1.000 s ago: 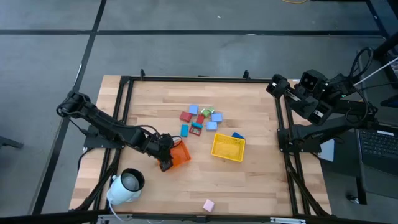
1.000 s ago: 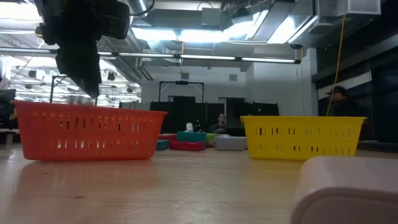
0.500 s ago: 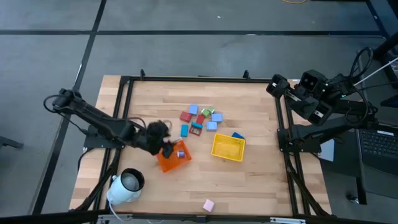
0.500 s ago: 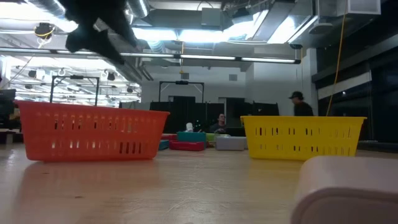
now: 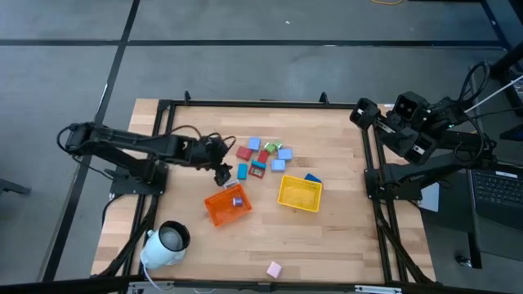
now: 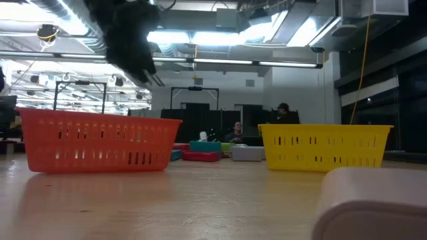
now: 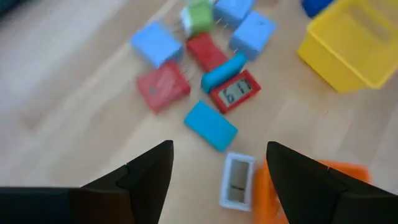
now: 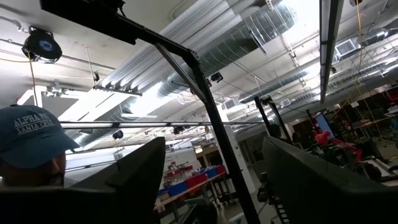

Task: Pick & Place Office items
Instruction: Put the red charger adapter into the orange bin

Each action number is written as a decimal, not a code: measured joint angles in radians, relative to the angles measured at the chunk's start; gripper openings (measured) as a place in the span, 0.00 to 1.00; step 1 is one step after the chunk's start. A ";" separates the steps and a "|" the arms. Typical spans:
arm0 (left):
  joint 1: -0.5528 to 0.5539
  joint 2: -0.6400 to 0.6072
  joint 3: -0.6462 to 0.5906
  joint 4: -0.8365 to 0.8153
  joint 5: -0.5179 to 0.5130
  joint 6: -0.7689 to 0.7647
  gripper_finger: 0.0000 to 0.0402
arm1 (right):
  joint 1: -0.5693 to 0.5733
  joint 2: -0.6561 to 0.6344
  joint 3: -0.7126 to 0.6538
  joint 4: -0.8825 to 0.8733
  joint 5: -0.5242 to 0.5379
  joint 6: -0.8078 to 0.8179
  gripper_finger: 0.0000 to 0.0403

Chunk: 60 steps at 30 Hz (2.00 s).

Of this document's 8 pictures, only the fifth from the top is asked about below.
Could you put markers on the grey side desk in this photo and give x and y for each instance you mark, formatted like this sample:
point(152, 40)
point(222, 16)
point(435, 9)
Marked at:
point(506, 102)

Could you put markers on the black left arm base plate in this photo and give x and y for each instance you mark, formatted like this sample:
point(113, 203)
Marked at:
point(135, 188)

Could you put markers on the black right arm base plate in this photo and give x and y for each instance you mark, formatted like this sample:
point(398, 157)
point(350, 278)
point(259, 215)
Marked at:
point(374, 190)

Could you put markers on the white label strip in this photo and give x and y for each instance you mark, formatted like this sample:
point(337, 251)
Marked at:
point(378, 289)

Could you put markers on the small clear box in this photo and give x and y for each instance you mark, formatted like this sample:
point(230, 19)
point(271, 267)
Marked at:
point(231, 184)

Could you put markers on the white paper sheet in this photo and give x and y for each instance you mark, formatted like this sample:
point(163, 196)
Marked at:
point(431, 200)

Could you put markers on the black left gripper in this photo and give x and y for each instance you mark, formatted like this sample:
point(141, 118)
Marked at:
point(206, 153)

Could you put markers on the yellow plastic basket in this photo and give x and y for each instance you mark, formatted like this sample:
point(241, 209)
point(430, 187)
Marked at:
point(298, 194)

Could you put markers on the black stand pole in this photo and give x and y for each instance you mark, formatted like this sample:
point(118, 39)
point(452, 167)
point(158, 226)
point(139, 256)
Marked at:
point(506, 61)

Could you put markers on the teal box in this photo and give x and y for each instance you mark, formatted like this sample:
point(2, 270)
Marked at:
point(258, 164)
point(242, 171)

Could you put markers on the small blue spool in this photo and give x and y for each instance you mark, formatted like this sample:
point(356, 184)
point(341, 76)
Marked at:
point(237, 201)

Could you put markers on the black laptop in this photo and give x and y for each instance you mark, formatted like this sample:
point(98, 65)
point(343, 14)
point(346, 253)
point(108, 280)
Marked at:
point(498, 188)

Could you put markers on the light blue box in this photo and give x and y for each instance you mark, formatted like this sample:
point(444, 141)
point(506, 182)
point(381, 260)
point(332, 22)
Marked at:
point(278, 165)
point(254, 143)
point(285, 154)

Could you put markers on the dark blue box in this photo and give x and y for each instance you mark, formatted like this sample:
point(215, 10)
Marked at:
point(312, 177)

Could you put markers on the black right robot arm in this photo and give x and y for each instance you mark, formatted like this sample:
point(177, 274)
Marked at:
point(449, 141)

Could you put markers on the black furniture leg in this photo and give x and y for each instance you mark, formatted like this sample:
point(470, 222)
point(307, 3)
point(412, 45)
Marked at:
point(12, 188)

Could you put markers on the pink cube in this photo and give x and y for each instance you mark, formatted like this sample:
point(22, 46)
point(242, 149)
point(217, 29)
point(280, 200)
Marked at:
point(274, 270)

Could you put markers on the orange plastic basket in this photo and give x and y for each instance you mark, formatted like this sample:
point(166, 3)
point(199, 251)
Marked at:
point(220, 212)

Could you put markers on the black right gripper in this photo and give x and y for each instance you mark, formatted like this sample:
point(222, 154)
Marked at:
point(363, 114)

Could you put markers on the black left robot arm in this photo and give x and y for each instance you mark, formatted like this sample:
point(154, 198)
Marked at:
point(122, 136)

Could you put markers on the green silver spool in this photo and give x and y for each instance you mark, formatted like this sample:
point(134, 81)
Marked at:
point(279, 144)

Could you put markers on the green box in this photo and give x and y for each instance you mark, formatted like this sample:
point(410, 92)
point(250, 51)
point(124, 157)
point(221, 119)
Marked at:
point(269, 148)

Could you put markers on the black flat device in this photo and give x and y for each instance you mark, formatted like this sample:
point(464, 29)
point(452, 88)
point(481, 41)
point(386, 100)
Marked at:
point(515, 134)

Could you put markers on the black table frame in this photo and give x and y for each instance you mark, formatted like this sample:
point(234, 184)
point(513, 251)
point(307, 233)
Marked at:
point(265, 103)

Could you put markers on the black caster wheel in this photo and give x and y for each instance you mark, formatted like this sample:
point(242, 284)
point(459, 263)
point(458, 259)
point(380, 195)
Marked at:
point(463, 261)

